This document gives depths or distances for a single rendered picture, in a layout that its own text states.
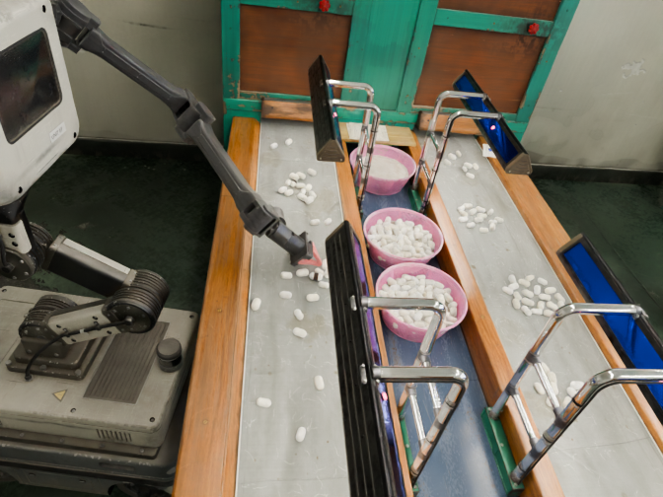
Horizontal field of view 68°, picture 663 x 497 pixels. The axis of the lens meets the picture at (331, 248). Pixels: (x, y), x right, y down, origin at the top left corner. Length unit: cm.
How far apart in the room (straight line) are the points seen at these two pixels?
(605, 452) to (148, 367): 123
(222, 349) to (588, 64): 293
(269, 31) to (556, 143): 233
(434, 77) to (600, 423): 145
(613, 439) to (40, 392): 149
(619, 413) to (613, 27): 255
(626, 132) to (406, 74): 218
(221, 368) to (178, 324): 50
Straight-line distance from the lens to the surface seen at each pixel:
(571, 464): 132
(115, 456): 162
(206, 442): 112
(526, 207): 197
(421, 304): 91
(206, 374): 120
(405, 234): 170
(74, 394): 159
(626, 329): 113
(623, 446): 142
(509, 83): 234
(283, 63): 212
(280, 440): 114
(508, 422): 130
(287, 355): 126
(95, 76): 322
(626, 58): 370
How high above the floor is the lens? 176
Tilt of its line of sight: 41 degrees down
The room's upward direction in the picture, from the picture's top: 9 degrees clockwise
